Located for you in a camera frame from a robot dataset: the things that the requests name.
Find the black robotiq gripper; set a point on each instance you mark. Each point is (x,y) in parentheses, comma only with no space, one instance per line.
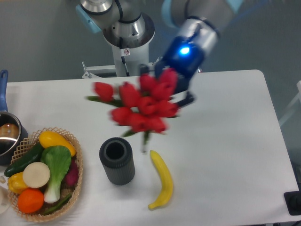
(184,56)

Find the red tulip bouquet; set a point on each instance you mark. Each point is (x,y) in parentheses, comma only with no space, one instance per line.
(144,108)

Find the dark grey ribbed vase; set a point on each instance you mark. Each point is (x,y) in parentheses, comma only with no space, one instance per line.
(116,156)

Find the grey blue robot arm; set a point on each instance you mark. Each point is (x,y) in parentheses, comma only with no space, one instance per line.
(200,21)

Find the yellow banana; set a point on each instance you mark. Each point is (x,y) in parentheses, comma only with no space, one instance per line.
(167,185)

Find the yellow squash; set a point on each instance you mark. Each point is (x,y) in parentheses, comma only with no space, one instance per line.
(50,138)

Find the green bok choy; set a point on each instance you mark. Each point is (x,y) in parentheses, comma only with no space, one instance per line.
(58,160)

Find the purple sweet potato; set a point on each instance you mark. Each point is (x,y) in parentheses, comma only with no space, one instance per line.
(72,175)

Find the dark green cucumber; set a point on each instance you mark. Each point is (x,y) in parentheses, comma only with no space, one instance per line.
(31,156)

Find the woven wicker basket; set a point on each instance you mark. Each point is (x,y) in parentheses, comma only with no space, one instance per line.
(25,146)

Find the green bean pod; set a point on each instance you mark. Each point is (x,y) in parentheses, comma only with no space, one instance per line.
(58,206)

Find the beige round mushroom cap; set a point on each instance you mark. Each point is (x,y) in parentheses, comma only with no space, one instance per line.
(36,175)

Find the dark pot with glass lid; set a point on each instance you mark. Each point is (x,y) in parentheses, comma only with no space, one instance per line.
(12,133)

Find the black device at table edge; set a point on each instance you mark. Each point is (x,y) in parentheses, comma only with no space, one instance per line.
(293,202)

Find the orange fruit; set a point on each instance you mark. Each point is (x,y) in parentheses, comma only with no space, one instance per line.
(30,200)

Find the yellow bell pepper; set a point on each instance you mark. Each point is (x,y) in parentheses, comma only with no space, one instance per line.
(16,183)

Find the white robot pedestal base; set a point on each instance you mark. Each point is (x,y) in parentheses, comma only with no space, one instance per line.
(130,48)

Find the blue pan handle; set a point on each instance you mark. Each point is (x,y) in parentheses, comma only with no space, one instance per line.
(3,88)

